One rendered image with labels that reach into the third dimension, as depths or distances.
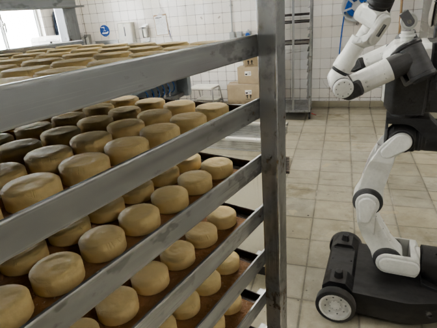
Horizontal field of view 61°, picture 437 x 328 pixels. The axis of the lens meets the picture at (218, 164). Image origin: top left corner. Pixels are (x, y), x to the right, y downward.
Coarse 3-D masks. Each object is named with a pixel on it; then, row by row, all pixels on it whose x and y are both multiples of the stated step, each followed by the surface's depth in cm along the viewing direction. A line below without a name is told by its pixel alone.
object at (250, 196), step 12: (240, 132) 230; (228, 156) 206; (240, 156) 203; (252, 156) 200; (252, 180) 206; (240, 192) 212; (252, 192) 209; (240, 204) 215; (252, 204) 212; (252, 240) 222; (252, 252) 225
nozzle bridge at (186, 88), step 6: (186, 78) 252; (168, 84) 247; (174, 84) 253; (180, 84) 255; (186, 84) 253; (144, 90) 208; (150, 90) 228; (156, 90) 234; (162, 90) 240; (174, 90) 254; (180, 90) 257; (186, 90) 255; (138, 96) 217; (144, 96) 223; (150, 96) 228; (156, 96) 234; (174, 96) 245; (180, 96) 252
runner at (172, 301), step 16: (256, 208) 66; (256, 224) 61; (224, 240) 53; (240, 240) 57; (208, 256) 50; (224, 256) 54; (192, 272) 47; (208, 272) 51; (176, 288) 45; (192, 288) 48; (160, 304) 43; (176, 304) 45; (144, 320) 41; (160, 320) 43
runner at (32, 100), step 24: (192, 48) 40; (216, 48) 44; (240, 48) 48; (72, 72) 29; (96, 72) 31; (120, 72) 33; (144, 72) 35; (168, 72) 38; (192, 72) 41; (0, 96) 25; (24, 96) 26; (48, 96) 28; (72, 96) 29; (96, 96) 31; (120, 96) 33; (0, 120) 25; (24, 120) 26
